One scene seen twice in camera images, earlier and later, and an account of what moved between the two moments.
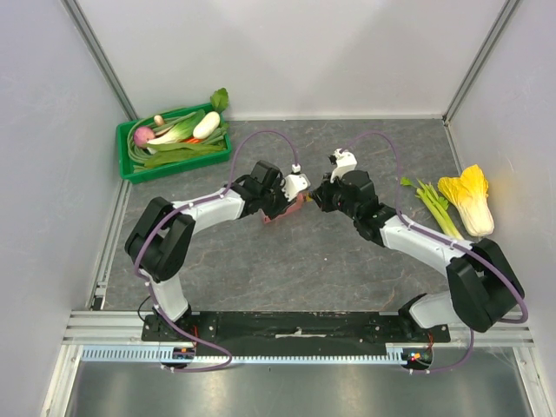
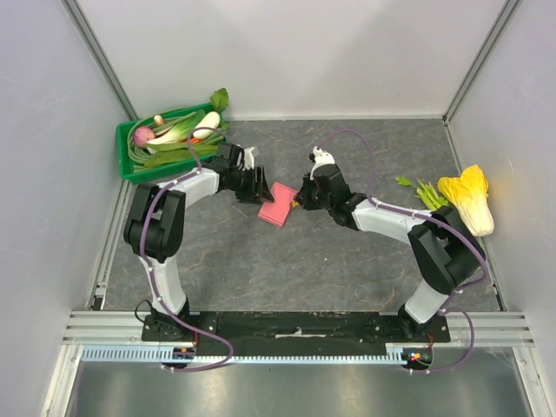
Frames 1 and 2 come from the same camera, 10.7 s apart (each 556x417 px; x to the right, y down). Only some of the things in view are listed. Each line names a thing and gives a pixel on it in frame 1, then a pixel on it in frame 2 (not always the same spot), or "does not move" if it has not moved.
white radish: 208,125 does not move
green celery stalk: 436,203 does not move
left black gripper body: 274,200 to 246,186
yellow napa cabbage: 468,192 does not move
